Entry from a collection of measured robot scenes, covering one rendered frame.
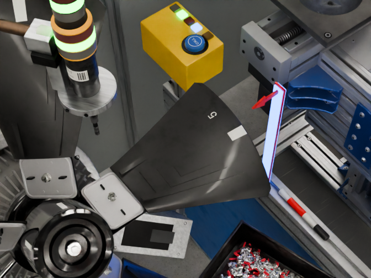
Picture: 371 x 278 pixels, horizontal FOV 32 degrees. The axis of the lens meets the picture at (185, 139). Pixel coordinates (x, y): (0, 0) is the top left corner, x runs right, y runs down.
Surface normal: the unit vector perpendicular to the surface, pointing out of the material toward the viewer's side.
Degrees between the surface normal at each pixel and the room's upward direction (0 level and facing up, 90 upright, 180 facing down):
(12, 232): 93
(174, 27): 0
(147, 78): 90
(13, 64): 51
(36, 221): 44
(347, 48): 0
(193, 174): 16
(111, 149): 90
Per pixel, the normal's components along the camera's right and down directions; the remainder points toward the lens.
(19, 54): -0.15, 0.26
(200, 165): 0.23, -0.47
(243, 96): -0.02, -0.56
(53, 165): -0.37, 0.27
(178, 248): 0.46, 0.14
